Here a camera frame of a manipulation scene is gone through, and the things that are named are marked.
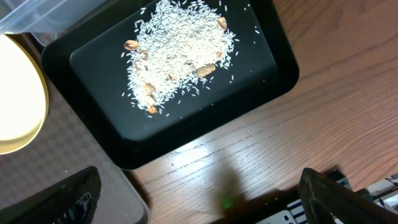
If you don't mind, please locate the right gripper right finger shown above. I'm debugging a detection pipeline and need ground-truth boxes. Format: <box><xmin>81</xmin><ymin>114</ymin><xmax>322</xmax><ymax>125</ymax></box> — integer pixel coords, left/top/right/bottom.
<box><xmin>298</xmin><ymin>168</ymin><xmax>397</xmax><ymax>224</ymax></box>

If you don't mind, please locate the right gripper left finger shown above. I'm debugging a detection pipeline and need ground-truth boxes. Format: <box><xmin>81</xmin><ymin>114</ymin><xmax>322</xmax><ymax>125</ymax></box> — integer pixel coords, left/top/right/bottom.
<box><xmin>1</xmin><ymin>166</ymin><xmax>101</xmax><ymax>224</ymax></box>

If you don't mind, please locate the yellow round plate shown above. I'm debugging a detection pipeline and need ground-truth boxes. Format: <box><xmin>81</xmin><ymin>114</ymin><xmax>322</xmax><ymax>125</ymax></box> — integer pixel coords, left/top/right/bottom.
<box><xmin>1</xmin><ymin>34</ymin><xmax>49</xmax><ymax>154</ymax></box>

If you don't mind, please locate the clear plastic waste bin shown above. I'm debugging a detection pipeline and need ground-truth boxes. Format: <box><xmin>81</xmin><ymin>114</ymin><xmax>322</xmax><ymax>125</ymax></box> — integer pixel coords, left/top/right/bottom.
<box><xmin>1</xmin><ymin>0</ymin><xmax>112</xmax><ymax>46</ymax></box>

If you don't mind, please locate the brown plastic serving tray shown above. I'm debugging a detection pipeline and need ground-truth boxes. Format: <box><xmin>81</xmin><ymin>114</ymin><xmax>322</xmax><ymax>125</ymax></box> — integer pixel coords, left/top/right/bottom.
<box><xmin>0</xmin><ymin>32</ymin><xmax>151</xmax><ymax>224</ymax></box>

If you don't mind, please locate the black plastic tray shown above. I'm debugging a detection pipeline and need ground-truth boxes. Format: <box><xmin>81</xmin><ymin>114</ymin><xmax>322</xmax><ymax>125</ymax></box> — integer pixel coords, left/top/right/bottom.
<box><xmin>42</xmin><ymin>1</ymin><xmax>300</xmax><ymax>170</ymax></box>

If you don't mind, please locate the pile of rice scraps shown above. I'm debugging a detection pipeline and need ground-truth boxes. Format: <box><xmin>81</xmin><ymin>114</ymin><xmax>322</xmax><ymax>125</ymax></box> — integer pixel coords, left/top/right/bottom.
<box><xmin>120</xmin><ymin>0</ymin><xmax>251</xmax><ymax>118</ymax></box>

